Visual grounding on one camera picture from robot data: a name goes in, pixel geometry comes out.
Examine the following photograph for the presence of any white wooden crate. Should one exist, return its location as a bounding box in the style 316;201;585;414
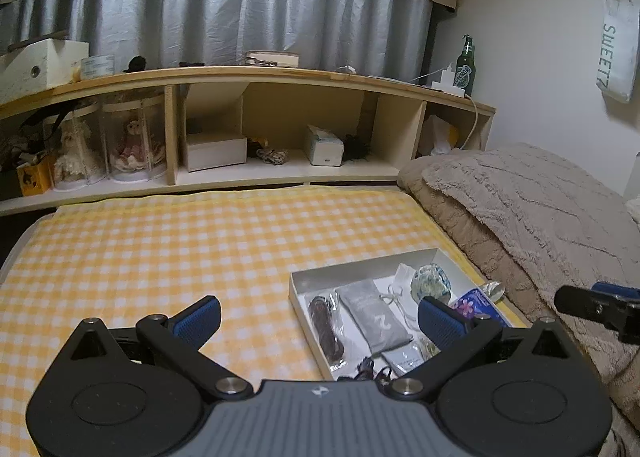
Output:
0;38;92;107

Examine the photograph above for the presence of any beige fluffy blanket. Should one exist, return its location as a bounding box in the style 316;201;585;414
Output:
396;141;640;457

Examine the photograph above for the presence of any white book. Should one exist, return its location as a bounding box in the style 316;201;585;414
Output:
244;50;302;69

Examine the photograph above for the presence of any shallow white box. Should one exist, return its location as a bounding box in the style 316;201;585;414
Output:
289;247;532;383

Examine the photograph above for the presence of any blue-green floral soft item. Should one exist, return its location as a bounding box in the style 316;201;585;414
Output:
411;263;452;302

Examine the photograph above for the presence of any white cable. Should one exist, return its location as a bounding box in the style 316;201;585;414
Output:
345;0;482;150

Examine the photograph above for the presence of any wooden headboard shelf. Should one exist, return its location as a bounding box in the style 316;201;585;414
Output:
0;66;497;217

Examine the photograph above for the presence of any pink doll in clear case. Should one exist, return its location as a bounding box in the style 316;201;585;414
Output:
101;96;169;184

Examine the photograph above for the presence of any purple floral packet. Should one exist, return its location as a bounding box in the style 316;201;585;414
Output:
451;287;497;322

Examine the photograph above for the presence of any dark clutter on shelf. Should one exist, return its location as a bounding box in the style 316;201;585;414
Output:
0;130;48;173

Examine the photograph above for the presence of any grey curtain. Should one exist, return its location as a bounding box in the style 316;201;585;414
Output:
0;0;435;88

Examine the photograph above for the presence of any small black tangled item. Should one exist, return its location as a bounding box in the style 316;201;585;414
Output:
339;356;397;384

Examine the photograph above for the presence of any cream doll in clear case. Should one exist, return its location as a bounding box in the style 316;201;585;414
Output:
46;104;107;190

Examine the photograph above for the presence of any white charger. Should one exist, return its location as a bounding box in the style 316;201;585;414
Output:
431;66;467;99

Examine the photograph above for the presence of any small clear plastic packet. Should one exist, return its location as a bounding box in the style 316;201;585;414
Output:
384;343;432;377

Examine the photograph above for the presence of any silver foil wrapper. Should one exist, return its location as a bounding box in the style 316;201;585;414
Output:
479;281;507;302

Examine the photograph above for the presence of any patterned cloth bundle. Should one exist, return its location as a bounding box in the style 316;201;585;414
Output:
256;146;290;166

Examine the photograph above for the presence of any white box on shelf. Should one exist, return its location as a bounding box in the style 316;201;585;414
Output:
181;132;249;173

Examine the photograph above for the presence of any round white tin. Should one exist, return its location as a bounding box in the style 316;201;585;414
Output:
79;55;117;80

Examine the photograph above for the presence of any white tissue box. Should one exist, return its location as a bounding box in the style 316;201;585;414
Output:
304;124;347;166

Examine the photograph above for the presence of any grey pouch with white numeral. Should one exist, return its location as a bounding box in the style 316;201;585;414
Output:
335;279;415;357

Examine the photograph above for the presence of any black fluffy item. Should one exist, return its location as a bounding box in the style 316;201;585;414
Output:
344;134;375;161

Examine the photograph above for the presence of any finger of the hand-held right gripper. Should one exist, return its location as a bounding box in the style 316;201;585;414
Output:
592;280;640;299
555;285;640;343

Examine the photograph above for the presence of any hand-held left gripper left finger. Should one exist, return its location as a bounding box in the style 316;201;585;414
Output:
50;295;250;401

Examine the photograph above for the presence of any translucent white packet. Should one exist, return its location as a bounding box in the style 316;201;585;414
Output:
395;263;417;294

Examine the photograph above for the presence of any white ribbon bow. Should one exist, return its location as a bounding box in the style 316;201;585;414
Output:
379;284;418;330

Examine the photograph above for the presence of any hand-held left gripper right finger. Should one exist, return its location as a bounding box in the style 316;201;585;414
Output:
390;295;587;401

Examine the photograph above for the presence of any white hanging bag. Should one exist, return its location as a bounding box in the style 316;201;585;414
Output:
596;0;640;104

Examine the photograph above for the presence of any dark cord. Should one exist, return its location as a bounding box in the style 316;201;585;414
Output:
306;293;350;369

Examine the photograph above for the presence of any green glass bottle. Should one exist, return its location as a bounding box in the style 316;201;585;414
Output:
453;34;478;99

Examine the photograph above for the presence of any yellow checked bed sheet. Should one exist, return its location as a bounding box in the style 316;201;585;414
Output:
0;187;531;457

